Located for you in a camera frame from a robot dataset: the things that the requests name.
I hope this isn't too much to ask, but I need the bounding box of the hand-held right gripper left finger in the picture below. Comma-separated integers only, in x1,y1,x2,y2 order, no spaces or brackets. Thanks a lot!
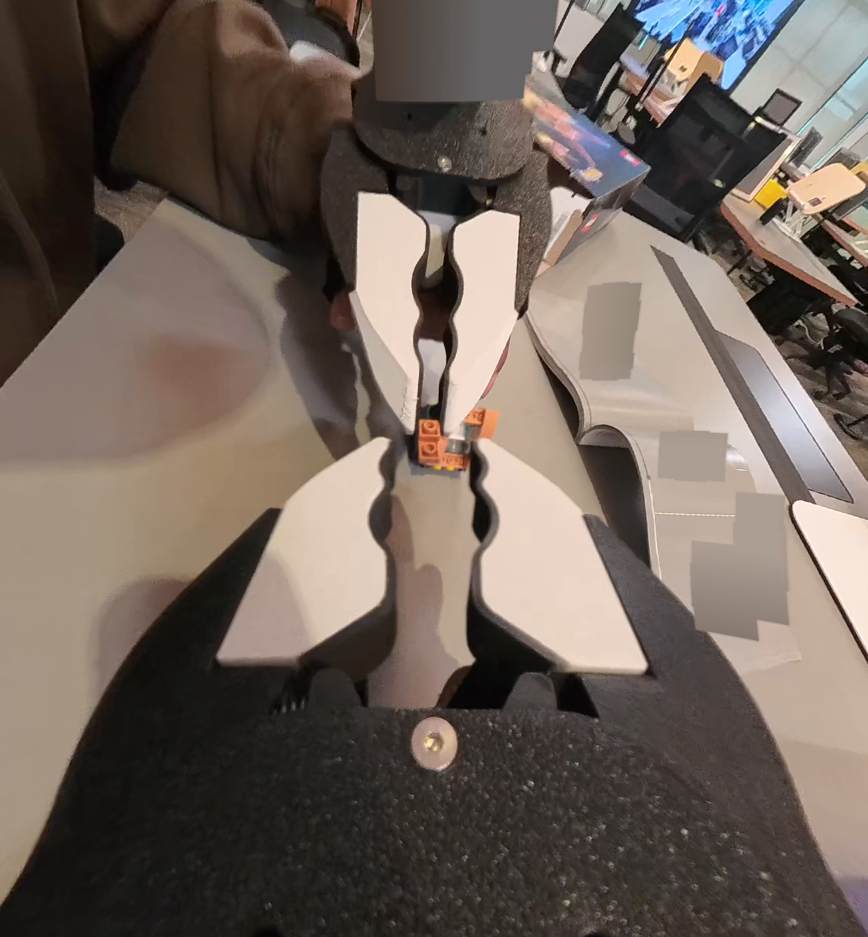
216,438,398,704

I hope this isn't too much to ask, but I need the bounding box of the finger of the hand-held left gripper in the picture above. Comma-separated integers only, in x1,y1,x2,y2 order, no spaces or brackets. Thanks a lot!
349,190,435,444
441,211,521,433

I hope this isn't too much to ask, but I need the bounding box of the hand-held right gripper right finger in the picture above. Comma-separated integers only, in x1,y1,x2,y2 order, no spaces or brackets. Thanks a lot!
466,438,650,704

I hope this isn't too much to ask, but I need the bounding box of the multicolour toy brick model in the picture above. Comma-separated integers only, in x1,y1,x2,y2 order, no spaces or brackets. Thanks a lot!
410,408,502,473

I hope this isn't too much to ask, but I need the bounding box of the wooden background desk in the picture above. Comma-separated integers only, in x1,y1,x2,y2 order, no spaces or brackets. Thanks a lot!
719,194,859,308

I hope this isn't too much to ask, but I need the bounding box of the dark printed toy box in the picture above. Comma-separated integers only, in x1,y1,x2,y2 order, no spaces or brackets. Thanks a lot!
525,81,652,265

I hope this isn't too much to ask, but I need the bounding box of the grey instruction booklet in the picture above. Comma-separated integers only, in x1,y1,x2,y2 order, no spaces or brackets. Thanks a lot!
525,238,804,663

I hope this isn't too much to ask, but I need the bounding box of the black mesh office chair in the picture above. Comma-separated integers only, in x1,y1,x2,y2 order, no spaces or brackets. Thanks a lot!
653,77,786,243

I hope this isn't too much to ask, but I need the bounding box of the beige plywood stand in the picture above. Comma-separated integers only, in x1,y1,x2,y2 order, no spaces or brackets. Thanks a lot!
785,163,867,217

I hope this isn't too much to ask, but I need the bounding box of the wall screen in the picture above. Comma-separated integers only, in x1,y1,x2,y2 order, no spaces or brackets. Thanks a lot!
627,0,804,92

